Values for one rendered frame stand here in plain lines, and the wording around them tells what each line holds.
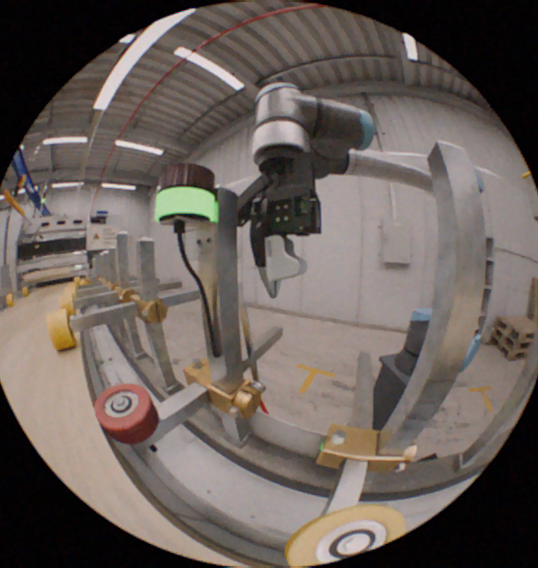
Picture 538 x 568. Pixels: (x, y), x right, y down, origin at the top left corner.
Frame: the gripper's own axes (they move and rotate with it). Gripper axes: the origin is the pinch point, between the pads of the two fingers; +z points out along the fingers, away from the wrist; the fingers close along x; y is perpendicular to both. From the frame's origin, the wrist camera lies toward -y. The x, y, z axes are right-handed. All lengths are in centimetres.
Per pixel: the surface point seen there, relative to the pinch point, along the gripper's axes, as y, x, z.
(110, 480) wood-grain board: 1.2, -28.7, 10.8
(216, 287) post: -1.6, -9.5, -1.7
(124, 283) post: -51, -8, 2
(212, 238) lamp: -1.6, -9.8, -7.1
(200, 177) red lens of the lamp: 0.0, -13.0, -12.4
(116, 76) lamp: -84, -41, -129
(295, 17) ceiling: 19, 50, -399
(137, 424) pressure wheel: -3.0, -22.1, 10.6
